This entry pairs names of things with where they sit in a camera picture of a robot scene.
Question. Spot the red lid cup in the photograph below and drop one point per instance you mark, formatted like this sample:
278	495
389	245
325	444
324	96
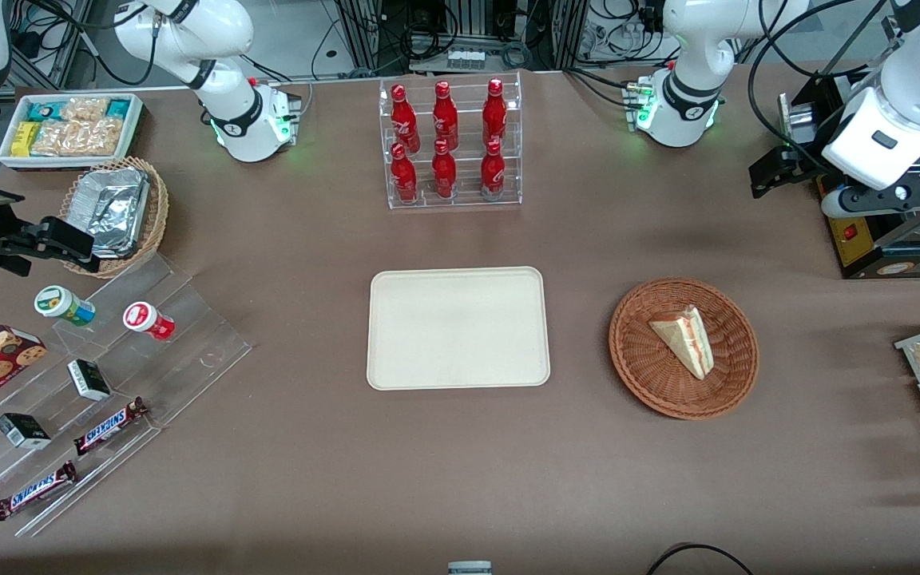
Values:
144	319

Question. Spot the small black box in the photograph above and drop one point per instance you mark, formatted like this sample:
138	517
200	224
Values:
89	380
23	431

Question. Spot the clear acrylic step shelf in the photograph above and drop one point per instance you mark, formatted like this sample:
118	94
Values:
188	351

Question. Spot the aluminium foil container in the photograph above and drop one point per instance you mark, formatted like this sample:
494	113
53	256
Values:
113	212

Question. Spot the white rectangular snack box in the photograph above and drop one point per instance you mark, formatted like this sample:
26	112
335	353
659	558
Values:
136	120

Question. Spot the light wicker basket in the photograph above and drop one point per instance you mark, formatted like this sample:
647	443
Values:
158	216

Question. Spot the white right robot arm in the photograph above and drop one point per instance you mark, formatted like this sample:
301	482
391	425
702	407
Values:
228	32

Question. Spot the green lid cup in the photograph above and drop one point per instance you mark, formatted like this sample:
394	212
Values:
61	305

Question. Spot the yellow snack packet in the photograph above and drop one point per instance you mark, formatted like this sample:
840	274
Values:
25	140

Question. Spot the red soda bottle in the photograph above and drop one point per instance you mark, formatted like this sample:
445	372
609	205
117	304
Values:
444	176
495	116
445	120
493	172
406	120
404	180

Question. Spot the triangular sandwich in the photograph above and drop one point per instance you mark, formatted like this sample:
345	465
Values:
688	343

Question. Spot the teal snack packet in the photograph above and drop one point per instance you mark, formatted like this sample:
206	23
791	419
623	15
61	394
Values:
118	109
43	111

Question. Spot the clear acrylic bottle rack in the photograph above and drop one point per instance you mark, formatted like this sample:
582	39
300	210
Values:
464	200

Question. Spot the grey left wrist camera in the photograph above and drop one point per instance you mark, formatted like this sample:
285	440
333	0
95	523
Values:
847	202

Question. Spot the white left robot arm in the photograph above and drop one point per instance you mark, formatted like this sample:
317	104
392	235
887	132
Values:
688	88

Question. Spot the large clear cracker bag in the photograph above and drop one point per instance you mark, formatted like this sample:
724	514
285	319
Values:
81	137

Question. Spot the black yellow food display case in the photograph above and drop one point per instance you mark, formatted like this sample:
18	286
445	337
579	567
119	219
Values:
907	247

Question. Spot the grey power strip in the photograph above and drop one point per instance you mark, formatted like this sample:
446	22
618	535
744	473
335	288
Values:
465	59

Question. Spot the brown round wicker basket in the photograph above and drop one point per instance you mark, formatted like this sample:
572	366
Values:
652	359

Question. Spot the Snickers chocolate bar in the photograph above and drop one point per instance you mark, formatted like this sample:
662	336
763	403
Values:
109	426
33	491

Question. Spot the cream rectangular serving tray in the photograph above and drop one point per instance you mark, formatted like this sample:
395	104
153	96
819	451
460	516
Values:
444	327

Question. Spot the small clear cracker bag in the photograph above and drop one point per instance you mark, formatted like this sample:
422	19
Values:
85	109

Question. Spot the small grey device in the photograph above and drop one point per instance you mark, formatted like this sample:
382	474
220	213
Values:
469	568

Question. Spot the aluminium frame rack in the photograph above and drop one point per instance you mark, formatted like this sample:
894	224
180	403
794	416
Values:
472	16

